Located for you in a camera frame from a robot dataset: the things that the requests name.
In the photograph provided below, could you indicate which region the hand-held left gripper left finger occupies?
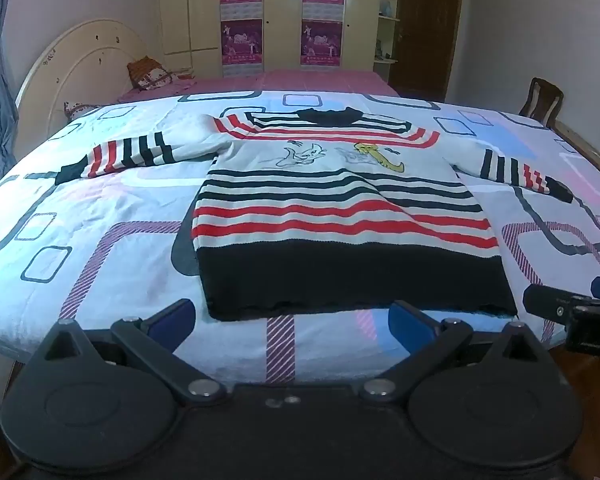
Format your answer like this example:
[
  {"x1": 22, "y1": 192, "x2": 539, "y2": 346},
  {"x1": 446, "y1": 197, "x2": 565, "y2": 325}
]
[{"x1": 42, "y1": 298, "x2": 227, "y2": 407}]

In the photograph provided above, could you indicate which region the wooden bed frame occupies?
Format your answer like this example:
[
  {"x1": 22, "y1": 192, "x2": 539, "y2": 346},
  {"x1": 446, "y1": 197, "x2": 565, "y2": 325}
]
[{"x1": 550, "y1": 120, "x2": 600, "y2": 186}]

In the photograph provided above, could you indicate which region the pink bed sheet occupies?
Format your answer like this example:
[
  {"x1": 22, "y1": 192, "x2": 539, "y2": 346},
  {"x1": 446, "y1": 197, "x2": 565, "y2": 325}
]
[{"x1": 116, "y1": 69, "x2": 401, "y2": 103}]

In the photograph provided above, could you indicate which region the wooden chair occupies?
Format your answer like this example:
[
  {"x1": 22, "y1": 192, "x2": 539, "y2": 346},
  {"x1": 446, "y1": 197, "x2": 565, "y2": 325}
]
[{"x1": 519, "y1": 77, "x2": 564, "y2": 126}]

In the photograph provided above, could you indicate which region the white patterned pillow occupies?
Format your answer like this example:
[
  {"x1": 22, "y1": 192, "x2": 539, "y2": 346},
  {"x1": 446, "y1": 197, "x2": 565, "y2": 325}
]
[{"x1": 63, "y1": 101, "x2": 101, "y2": 121}]

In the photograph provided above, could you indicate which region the cream wardrobe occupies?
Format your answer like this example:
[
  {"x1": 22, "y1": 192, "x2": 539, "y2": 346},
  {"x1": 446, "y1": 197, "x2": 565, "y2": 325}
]
[{"x1": 158, "y1": 0, "x2": 383, "y2": 78}]

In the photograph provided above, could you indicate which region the orange patterned pillow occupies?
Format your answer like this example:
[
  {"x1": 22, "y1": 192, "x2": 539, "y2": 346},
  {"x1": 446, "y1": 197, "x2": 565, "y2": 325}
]
[{"x1": 126, "y1": 56, "x2": 176, "y2": 90}]

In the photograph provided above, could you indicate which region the patterned white bed sheet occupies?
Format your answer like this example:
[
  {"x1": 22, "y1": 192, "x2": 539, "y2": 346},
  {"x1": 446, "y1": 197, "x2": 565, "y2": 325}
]
[{"x1": 0, "y1": 91, "x2": 600, "y2": 386}]

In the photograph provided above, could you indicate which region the striped knit sweater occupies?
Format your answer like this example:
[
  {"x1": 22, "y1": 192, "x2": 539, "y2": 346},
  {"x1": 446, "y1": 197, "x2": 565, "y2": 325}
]
[{"x1": 55, "y1": 106, "x2": 574, "y2": 322}]

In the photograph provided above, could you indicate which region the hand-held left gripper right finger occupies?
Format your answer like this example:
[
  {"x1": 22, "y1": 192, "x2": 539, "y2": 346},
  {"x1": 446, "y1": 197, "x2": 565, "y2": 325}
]
[{"x1": 362, "y1": 300, "x2": 551, "y2": 407}]

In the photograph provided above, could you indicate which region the cream round headboard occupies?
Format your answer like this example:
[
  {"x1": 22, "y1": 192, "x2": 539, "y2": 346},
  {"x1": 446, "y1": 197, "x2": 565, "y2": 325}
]
[{"x1": 14, "y1": 19, "x2": 153, "y2": 133}]

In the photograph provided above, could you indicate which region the brown wooden door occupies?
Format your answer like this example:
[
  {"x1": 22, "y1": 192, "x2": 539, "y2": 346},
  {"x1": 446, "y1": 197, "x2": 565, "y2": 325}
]
[{"x1": 390, "y1": 0, "x2": 465, "y2": 103}]

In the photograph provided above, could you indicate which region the open corner shelf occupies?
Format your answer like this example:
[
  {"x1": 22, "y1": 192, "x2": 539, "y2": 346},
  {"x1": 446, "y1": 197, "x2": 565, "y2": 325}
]
[{"x1": 374, "y1": 0, "x2": 405, "y2": 78}]

